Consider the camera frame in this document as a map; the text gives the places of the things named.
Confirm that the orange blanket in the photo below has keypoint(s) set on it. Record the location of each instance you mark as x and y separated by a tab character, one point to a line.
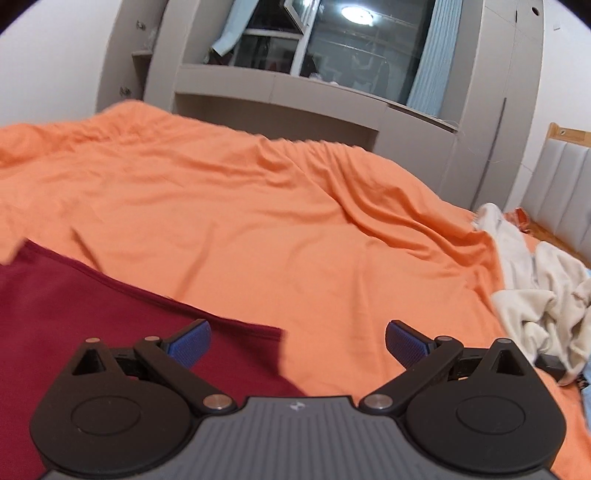
231	207

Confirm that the small black box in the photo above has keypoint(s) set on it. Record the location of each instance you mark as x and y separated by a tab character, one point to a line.
551	367

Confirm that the dark red long-sleeved sweater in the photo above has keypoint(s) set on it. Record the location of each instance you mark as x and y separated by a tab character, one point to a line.
69	304

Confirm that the grey padded bed headboard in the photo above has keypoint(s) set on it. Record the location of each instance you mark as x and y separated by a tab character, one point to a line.
563	184

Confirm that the cream crumpled cloth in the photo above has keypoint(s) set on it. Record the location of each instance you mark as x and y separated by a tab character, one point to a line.
540	286

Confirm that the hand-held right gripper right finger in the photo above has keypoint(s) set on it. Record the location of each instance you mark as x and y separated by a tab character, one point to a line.
406	342

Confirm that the light blue short curtain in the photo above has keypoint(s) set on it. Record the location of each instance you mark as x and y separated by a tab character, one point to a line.
233	27

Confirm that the orange patterned cloth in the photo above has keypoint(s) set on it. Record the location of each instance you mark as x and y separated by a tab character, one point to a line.
517	220

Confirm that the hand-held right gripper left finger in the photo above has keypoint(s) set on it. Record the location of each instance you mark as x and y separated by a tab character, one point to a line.
191	342

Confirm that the light blue long curtain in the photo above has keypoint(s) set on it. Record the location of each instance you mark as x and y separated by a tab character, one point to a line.
434	60

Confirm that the grey built-in wardrobe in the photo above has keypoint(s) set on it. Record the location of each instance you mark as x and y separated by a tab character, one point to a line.
485	92

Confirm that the window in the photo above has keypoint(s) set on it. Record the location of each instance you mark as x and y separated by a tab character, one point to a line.
360	46

